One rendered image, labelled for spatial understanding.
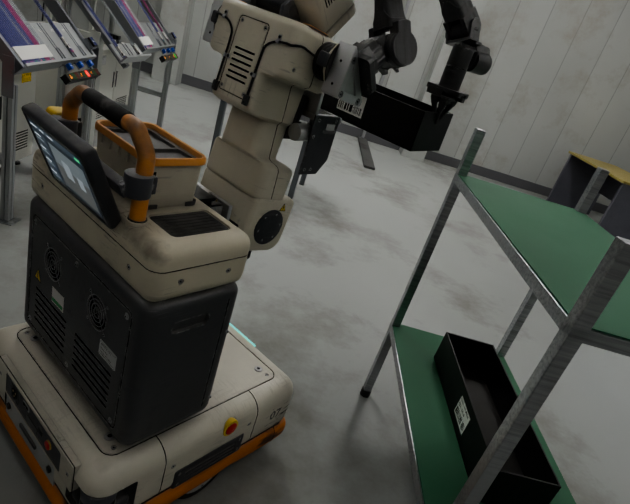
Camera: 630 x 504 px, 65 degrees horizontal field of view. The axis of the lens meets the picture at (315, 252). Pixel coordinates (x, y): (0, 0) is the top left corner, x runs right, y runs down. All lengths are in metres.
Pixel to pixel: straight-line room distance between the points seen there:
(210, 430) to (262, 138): 0.75
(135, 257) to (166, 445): 0.51
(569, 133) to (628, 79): 0.90
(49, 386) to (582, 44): 6.88
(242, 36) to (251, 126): 0.20
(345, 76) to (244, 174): 0.37
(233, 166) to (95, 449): 0.74
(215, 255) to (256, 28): 0.53
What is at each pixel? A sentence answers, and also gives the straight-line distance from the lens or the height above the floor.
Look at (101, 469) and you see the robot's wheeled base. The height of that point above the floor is 0.28.
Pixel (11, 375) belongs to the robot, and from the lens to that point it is 1.48.
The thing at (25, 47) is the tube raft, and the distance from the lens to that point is 2.65.
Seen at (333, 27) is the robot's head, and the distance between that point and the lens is 1.29.
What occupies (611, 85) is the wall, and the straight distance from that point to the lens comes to 7.61.
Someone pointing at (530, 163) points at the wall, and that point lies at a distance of 7.43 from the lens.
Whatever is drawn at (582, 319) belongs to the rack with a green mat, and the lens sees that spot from 0.91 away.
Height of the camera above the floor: 1.26
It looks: 24 degrees down
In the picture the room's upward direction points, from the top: 18 degrees clockwise
